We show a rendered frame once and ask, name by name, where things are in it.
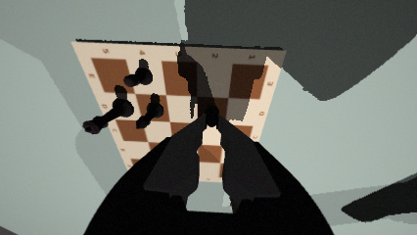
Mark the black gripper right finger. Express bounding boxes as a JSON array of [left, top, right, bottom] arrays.
[[216, 115, 335, 235]]

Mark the chessboard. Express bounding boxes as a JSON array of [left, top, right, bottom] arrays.
[[71, 42, 287, 182]]

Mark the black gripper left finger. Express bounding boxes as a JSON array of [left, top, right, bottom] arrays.
[[83, 114, 208, 235]]

